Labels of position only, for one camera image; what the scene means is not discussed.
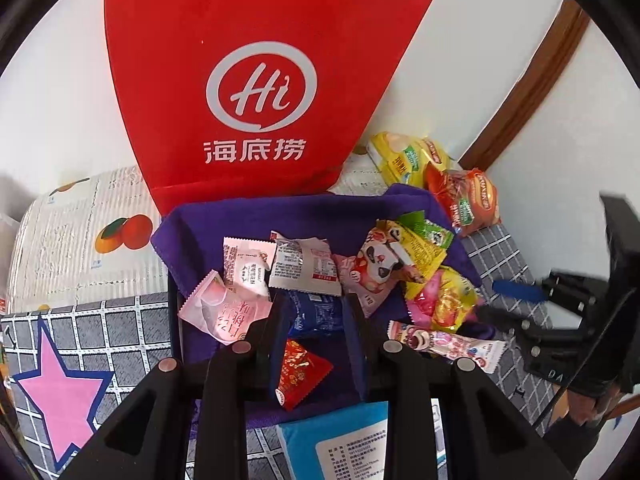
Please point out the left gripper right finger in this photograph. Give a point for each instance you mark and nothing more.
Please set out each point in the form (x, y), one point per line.
(486, 437)

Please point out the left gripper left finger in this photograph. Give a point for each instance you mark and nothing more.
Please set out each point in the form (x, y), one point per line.
(147, 436)

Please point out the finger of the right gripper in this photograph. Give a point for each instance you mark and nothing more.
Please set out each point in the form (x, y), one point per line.
(505, 322)
(531, 293)

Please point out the white pink long snack packet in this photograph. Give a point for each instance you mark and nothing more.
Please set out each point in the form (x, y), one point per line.
(486, 354)

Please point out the pink yellow snack bag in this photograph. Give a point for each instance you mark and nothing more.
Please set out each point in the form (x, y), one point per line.
(443, 302)

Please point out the yellow triangular snack bag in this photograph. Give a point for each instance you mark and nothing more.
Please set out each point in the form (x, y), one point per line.
(420, 258)

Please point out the green triangular snack bag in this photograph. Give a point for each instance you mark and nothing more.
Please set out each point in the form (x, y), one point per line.
(416, 222)

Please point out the pink peach snack packet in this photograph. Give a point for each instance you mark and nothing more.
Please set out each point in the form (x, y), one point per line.
(220, 313)

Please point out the panda print snack packet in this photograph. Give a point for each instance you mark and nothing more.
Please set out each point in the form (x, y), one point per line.
(373, 272)

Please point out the blue snack packet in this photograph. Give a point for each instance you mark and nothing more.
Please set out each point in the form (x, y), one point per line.
(315, 315)

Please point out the pale pink snack packet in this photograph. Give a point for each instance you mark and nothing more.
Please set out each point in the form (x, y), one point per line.
(246, 265)

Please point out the person's right hand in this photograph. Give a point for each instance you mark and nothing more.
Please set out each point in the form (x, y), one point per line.
(583, 409)

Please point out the pink star sticker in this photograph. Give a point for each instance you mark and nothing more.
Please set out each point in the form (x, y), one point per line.
(67, 400)

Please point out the grey checked tablecloth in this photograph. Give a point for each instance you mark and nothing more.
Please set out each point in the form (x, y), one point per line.
(127, 336)

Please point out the orange chips bag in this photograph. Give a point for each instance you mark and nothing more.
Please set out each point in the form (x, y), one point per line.
(468, 197)

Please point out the blue tissue pack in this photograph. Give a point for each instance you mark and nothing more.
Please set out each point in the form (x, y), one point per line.
(345, 444)

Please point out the yellow chips bag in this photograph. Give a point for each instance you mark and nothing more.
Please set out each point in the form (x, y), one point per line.
(403, 159)

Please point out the white red snack packet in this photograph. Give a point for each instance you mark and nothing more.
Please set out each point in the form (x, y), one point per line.
(304, 265)

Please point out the red Haidilao paper bag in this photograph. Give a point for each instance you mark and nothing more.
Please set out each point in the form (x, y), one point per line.
(250, 98)

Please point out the brown wooden door frame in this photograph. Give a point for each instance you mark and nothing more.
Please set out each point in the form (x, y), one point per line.
(549, 61)

